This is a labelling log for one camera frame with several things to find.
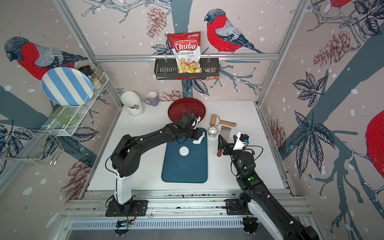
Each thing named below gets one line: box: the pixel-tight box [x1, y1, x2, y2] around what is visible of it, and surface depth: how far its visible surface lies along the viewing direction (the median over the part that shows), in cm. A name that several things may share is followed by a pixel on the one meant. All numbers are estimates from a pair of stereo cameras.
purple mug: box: [144, 91, 159, 107], surface depth 119 cm
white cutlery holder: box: [121, 91, 145, 117], surface depth 110 cm
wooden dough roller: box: [209, 114, 237, 127], surface depth 109 cm
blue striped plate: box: [41, 66, 94, 107], surface depth 74 cm
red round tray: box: [167, 97, 207, 123], surface depth 124 cm
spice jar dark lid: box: [78, 65, 94, 77], surface depth 81 cm
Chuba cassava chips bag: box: [167, 31, 202, 74], surface depth 83 cm
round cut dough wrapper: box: [179, 146, 189, 156], surface depth 95 cm
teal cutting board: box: [161, 127, 208, 183], surface depth 90 cm
